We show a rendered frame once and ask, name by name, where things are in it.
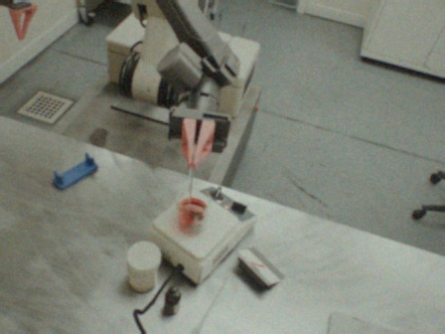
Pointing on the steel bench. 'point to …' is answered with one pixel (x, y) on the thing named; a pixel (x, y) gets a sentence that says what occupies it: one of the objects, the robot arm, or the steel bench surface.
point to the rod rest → (74, 173)
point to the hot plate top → (215, 233)
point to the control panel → (230, 209)
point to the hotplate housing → (181, 259)
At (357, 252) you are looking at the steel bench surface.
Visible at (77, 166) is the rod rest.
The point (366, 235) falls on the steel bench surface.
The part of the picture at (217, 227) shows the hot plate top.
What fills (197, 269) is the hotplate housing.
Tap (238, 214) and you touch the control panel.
